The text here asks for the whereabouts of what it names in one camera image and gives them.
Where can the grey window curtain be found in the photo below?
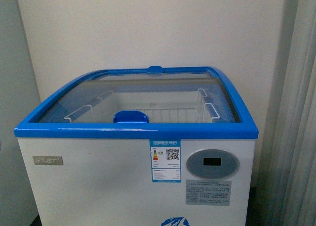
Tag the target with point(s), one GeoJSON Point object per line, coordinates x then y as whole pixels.
{"type": "Point", "coordinates": [287, 174]}

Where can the white wire freezer basket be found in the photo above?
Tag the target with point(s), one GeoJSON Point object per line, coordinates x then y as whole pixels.
{"type": "Point", "coordinates": [159, 106]}

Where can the oval grey control panel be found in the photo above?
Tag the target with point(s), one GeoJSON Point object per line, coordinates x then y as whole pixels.
{"type": "Point", "coordinates": [212, 164]}

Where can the silver brand nameplate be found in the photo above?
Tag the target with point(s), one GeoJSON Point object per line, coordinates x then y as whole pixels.
{"type": "Point", "coordinates": [48, 160]}

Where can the curved glass freezer lid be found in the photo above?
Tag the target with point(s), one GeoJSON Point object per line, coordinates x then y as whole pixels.
{"type": "Point", "coordinates": [87, 91]}

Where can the white chest freezer with penguins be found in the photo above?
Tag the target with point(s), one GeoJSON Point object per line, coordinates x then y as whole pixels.
{"type": "Point", "coordinates": [106, 177]}

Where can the grey instruction sticker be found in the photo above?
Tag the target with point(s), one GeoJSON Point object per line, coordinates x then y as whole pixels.
{"type": "Point", "coordinates": [208, 193]}

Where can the blue energy label sticker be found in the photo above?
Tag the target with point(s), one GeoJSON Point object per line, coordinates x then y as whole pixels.
{"type": "Point", "coordinates": [166, 160]}

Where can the blue lid handle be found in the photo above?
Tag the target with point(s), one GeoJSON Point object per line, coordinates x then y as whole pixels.
{"type": "Point", "coordinates": [130, 116]}

